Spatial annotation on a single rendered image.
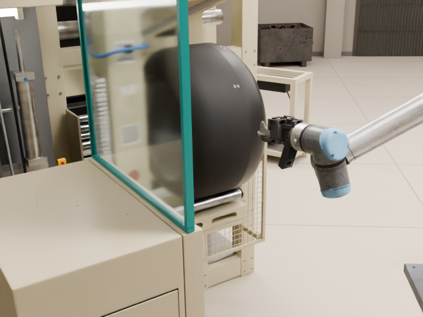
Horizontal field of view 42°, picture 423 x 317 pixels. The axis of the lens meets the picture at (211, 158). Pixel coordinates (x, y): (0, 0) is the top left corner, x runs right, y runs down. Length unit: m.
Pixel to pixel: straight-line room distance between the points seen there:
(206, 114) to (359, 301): 1.70
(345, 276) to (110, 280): 2.43
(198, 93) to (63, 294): 1.00
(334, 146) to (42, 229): 0.83
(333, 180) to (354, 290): 1.72
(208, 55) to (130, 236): 1.01
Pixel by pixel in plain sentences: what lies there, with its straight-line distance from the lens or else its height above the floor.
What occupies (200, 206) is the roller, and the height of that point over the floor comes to 0.90.
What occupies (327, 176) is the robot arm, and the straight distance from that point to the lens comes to 1.64.
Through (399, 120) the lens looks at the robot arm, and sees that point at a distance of 1.78.
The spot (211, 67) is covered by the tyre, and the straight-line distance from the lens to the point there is 1.96.
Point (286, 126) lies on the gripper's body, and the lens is 1.74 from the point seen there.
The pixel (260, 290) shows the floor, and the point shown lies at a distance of 3.23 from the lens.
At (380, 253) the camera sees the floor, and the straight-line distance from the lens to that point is 3.70.
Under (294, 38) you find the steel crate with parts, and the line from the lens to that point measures 9.10.
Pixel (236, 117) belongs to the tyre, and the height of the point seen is 1.27.
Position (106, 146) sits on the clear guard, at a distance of 1.50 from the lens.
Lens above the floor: 1.83
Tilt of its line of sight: 21 degrees down
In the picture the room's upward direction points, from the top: 1 degrees counter-clockwise
